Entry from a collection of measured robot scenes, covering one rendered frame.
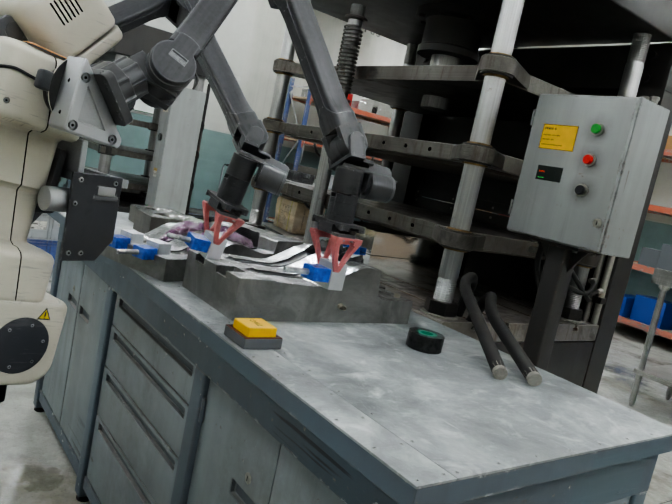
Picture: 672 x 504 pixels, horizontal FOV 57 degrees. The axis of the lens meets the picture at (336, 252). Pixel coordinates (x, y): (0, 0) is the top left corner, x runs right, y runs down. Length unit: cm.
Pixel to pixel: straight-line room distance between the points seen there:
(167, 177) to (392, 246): 379
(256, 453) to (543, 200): 106
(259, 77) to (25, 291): 841
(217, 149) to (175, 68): 814
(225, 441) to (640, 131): 124
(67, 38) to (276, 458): 80
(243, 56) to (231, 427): 833
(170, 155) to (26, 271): 462
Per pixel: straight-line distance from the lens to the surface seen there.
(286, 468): 112
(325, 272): 122
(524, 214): 184
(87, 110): 105
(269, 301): 132
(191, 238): 141
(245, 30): 941
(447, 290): 184
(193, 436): 140
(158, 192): 578
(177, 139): 578
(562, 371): 237
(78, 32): 120
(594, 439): 115
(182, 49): 112
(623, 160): 173
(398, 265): 227
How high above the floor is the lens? 115
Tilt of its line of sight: 8 degrees down
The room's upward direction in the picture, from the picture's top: 12 degrees clockwise
